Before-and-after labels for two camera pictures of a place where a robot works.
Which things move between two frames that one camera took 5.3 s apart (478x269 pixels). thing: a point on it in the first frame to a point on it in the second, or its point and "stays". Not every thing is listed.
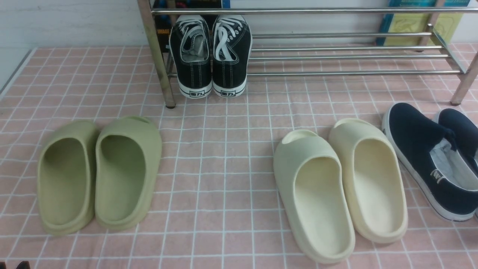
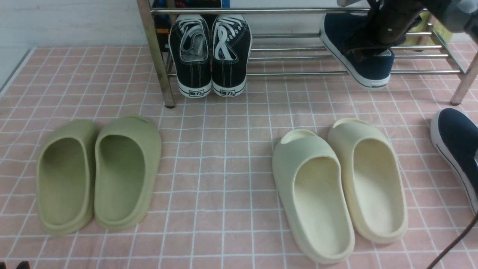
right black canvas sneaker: (232, 45) stays
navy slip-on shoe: (465, 129) stays
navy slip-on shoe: (428, 150) to (348, 38)
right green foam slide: (128, 160) stays
